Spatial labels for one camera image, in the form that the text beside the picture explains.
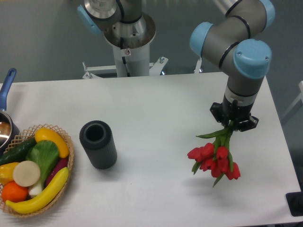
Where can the yellow bell pepper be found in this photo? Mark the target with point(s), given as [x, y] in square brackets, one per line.
[6, 172]

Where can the red tulip bouquet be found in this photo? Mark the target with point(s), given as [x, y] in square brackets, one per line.
[216, 156]

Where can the orange fruit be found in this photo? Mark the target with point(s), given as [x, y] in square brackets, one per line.
[14, 192]

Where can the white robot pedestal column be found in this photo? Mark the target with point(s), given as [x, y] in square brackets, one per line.
[131, 49]

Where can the yellow squash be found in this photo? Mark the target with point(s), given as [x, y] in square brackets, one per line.
[51, 135]

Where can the long yellow banana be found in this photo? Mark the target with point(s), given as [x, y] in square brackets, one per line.
[45, 197]

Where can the beige round disc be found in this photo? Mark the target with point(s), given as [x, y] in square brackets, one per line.
[26, 173]

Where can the blue-handled steel saucepan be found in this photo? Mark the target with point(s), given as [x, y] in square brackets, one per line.
[8, 130]

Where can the white frame at right edge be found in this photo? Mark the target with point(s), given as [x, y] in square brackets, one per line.
[294, 106]

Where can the black device at table edge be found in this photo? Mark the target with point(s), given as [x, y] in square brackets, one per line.
[295, 203]

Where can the dark green cucumber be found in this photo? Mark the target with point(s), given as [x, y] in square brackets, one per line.
[17, 153]

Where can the green bok choy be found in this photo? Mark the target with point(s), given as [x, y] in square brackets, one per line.
[45, 154]

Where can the dark grey ribbed vase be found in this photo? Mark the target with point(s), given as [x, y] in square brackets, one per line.
[96, 137]

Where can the woven wicker basket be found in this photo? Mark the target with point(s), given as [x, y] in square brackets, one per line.
[30, 133]

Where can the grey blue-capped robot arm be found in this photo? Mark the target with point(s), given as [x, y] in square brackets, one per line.
[230, 46]

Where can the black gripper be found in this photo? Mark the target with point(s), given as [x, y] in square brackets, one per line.
[227, 112]

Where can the purple eggplant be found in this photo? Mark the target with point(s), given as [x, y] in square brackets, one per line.
[60, 164]

